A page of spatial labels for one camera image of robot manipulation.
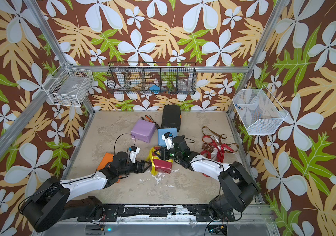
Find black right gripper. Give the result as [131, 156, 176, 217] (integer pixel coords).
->
[153, 147, 183, 161]

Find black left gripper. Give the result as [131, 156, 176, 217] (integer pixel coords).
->
[118, 159, 152, 177]

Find yellow satin ribbon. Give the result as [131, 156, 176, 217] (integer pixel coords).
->
[146, 147, 173, 176]

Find light blue gift box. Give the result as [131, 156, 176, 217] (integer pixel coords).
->
[158, 127, 178, 147]

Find brown ribbon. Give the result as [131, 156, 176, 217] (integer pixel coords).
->
[202, 126, 239, 153]

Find orange gift box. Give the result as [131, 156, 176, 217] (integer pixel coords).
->
[96, 152, 114, 171]

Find purple gift box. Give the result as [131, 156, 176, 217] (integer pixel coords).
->
[131, 120, 156, 143]

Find red satin ribbon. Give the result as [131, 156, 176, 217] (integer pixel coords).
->
[200, 135, 239, 163]

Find dark red gift box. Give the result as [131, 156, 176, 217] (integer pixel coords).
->
[149, 148, 173, 176]

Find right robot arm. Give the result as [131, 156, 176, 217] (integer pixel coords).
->
[161, 132, 260, 222]

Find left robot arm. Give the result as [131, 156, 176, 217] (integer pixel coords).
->
[18, 151, 152, 233]

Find black hard case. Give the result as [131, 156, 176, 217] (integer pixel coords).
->
[161, 105, 182, 132]

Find blue object in basket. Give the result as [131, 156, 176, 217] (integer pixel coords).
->
[149, 85, 162, 94]

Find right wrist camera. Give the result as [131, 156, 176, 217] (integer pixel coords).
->
[162, 132, 174, 150]

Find orange handled pliers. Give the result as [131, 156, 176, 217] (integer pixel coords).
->
[141, 115, 160, 129]

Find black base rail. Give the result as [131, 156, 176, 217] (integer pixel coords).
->
[78, 204, 235, 222]

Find white wire basket right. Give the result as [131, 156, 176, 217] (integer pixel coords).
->
[232, 86, 288, 136]

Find white wire basket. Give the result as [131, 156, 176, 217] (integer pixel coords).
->
[44, 63, 94, 107]
[232, 86, 288, 136]

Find black wire basket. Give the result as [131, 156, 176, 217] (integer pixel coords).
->
[105, 62, 197, 94]

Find white wire basket left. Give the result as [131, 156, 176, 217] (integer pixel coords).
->
[44, 63, 94, 107]

